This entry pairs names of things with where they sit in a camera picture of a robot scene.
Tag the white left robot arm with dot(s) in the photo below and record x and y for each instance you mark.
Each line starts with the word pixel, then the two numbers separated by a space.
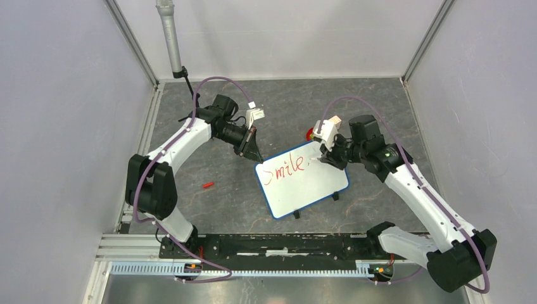
pixel 150 184

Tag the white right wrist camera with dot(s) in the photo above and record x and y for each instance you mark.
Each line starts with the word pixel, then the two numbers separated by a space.
pixel 324 132

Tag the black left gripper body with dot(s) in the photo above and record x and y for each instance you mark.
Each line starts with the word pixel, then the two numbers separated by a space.
pixel 240 147

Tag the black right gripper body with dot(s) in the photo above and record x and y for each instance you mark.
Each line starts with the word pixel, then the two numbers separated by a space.
pixel 343 151

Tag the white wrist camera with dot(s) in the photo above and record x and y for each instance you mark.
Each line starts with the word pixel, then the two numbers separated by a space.
pixel 253 113
pixel 324 132

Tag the white lego brick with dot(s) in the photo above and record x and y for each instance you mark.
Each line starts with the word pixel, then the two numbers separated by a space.
pixel 336 121

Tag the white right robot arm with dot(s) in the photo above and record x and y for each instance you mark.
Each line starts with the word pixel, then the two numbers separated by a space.
pixel 455 253

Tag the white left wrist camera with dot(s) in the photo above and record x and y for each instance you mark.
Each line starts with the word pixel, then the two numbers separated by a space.
pixel 253 113

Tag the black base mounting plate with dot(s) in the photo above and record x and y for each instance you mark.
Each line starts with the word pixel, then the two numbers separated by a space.
pixel 276 252

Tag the blue framed whiteboard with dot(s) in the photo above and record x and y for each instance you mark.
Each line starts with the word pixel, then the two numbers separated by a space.
pixel 290 181

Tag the slotted aluminium cable duct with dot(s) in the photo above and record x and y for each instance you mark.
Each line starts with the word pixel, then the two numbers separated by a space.
pixel 197 270

